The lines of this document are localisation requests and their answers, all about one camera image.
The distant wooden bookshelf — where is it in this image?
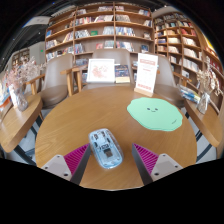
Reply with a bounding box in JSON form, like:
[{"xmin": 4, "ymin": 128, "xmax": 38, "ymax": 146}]
[{"xmin": 11, "ymin": 47, "xmax": 31, "ymax": 68}]

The transparent light blue computer mouse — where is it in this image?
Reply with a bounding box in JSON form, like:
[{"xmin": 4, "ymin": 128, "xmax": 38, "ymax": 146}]
[{"xmin": 88, "ymin": 128, "xmax": 125, "ymax": 170}]

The white framed red drawing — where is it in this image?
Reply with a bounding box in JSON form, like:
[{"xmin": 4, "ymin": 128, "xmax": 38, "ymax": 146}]
[{"xmin": 85, "ymin": 58, "xmax": 116, "ymax": 84}]

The green smiley mouse pad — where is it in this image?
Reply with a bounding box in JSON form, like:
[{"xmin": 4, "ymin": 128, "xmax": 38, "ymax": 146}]
[{"xmin": 126, "ymin": 96, "xmax": 184, "ymax": 132}]

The colourful magazine stack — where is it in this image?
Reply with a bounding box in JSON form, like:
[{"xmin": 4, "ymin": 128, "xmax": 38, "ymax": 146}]
[{"xmin": 178, "ymin": 83, "xmax": 203, "ymax": 104}]

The flat wooden bookshelf with books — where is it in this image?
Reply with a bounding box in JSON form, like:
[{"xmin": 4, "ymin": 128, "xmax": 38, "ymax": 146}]
[{"xmin": 44, "ymin": 2, "xmax": 156, "ymax": 63}]

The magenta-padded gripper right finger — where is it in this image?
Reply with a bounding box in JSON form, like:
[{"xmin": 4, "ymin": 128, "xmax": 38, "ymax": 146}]
[{"xmin": 131, "ymin": 143, "xmax": 184, "ymax": 186}]

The beige padded wooden armchair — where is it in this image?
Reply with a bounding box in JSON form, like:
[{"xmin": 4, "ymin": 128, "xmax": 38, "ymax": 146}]
[
  {"xmin": 71, "ymin": 48, "xmax": 136, "ymax": 91},
  {"xmin": 24, "ymin": 53, "xmax": 74, "ymax": 109},
  {"xmin": 154, "ymin": 54, "xmax": 188, "ymax": 108}
]

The glass vase with dried flowers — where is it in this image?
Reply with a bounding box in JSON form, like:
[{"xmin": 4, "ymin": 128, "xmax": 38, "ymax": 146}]
[{"xmin": 195, "ymin": 63, "xmax": 223, "ymax": 115}]

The glass vase with pink flowers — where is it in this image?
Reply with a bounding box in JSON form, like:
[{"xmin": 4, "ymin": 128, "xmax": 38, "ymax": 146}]
[{"xmin": 4, "ymin": 56, "xmax": 46, "ymax": 112}]

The small white table sign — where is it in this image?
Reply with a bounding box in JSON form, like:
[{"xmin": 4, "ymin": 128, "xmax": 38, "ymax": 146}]
[{"xmin": 8, "ymin": 84, "xmax": 19, "ymax": 109}]

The white sign on wooden base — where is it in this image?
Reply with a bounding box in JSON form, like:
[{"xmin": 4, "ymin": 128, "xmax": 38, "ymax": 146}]
[{"xmin": 133, "ymin": 52, "xmax": 159, "ymax": 98}]

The dark cover book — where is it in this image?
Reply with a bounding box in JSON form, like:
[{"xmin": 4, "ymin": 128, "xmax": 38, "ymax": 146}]
[{"xmin": 114, "ymin": 64, "xmax": 131, "ymax": 84}]

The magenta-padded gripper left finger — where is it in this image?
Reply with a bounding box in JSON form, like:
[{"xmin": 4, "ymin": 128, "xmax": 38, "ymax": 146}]
[{"xmin": 41, "ymin": 143, "xmax": 92, "ymax": 186}]

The round wooden side table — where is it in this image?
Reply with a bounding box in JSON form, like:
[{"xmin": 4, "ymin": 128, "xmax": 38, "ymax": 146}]
[
  {"xmin": 0, "ymin": 92, "xmax": 44, "ymax": 154},
  {"xmin": 183, "ymin": 96, "xmax": 224, "ymax": 159}
]

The curved wooden bookshelf with books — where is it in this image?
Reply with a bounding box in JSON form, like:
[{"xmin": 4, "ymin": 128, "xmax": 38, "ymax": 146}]
[{"xmin": 153, "ymin": 11, "xmax": 224, "ymax": 101}]

